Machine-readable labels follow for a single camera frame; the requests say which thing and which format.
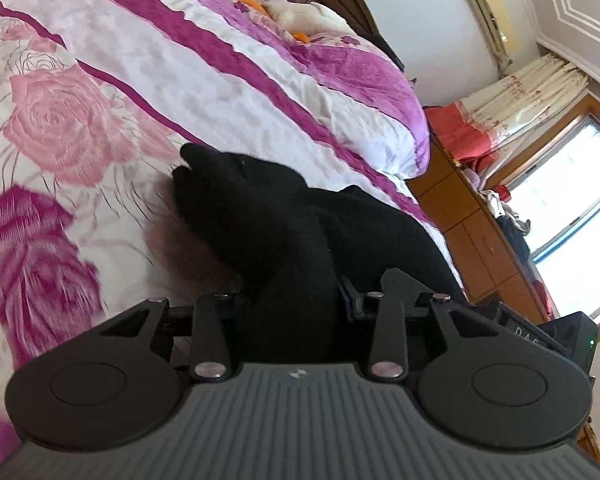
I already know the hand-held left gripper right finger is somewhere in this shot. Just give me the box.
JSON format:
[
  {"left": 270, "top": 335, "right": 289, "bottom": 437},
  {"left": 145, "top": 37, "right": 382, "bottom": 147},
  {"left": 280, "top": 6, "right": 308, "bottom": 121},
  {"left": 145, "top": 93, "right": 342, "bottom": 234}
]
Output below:
[{"left": 340, "top": 280, "right": 532, "bottom": 382}]

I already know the wooden dresser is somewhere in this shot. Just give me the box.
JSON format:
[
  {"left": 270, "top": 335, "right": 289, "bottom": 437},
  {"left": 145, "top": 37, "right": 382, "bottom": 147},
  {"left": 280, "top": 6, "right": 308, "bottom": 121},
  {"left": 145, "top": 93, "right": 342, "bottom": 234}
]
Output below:
[{"left": 405, "top": 135, "right": 600, "bottom": 467}]

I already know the window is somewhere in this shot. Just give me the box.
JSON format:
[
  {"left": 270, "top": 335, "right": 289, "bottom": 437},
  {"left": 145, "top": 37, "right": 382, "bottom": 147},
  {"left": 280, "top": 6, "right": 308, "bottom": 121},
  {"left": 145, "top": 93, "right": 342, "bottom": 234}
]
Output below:
[{"left": 500, "top": 110, "right": 600, "bottom": 322}]

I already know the pile of clothes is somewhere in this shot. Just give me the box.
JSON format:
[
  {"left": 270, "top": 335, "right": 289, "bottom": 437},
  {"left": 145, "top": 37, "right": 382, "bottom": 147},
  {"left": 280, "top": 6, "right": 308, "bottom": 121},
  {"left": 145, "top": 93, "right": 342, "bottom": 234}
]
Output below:
[{"left": 480, "top": 186, "right": 532, "bottom": 262}]

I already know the black knit garment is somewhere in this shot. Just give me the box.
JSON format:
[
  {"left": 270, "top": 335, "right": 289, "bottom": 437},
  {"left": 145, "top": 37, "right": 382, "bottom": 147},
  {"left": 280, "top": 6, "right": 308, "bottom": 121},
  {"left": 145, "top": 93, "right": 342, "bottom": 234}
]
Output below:
[{"left": 172, "top": 142, "right": 467, "bottom": 364}]

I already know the floral purple bedspread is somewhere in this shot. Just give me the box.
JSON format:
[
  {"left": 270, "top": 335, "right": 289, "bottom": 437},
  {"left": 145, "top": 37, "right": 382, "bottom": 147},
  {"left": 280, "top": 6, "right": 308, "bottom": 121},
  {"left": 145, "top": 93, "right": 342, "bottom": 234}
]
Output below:
[{"left": 0, "top": 0, "right": 462, "bottom": 480}]

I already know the cream patterned curtain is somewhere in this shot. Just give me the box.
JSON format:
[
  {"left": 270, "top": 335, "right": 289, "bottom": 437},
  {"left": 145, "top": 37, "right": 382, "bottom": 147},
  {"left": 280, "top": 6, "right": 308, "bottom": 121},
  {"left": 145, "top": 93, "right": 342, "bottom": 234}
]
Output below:
[{"left": 455, "top": 52, "right": 592, "bottom": 162}]

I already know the wall air conditioner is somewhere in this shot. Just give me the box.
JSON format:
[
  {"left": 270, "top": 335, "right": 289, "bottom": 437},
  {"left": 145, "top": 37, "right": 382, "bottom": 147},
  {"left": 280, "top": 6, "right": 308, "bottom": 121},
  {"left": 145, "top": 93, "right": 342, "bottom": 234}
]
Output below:
[{"left": 458, "top": 0, "right": 519, "bottom": 74}]

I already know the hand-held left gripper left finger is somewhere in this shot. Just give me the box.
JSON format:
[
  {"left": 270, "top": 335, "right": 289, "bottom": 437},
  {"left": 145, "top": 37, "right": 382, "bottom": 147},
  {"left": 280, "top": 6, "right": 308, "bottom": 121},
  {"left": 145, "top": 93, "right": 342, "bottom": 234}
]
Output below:
[{"left": 98, "top": 293, "right": 242, "bottom": 382}]

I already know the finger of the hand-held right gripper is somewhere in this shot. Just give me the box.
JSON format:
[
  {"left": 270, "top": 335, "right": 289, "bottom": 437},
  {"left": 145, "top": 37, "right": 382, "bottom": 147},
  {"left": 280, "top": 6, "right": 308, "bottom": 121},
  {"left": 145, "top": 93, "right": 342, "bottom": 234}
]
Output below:
[{"left": 382, "top": 267, "right": 432, "bottom": 307}]

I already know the orange-red cloth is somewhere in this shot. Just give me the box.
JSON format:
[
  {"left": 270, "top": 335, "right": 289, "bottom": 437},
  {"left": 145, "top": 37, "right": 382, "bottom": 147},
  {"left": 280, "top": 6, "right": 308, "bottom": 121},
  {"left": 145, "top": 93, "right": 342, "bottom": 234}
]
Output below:
[{"left": 424, "top": 102, "right": 497, "bottom": 167}]

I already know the white plush duck toy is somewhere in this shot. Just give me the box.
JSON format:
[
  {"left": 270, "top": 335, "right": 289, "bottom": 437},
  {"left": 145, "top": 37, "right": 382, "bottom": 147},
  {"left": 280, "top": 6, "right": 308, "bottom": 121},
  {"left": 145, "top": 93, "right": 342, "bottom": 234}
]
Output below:
[{"left": 230, "top": 0, "right": 352, "bottom": 44}]

